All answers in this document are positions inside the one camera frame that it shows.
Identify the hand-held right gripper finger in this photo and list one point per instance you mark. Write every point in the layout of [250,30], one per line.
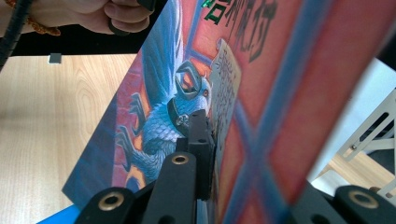
[202,149]

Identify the red illustrated book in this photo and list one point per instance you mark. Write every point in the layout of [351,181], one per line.
[280,93]

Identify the white expandable book rack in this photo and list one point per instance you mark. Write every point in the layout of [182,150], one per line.
[367,130]

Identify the grey tape piece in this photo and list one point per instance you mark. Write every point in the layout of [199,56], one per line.
[55,58]

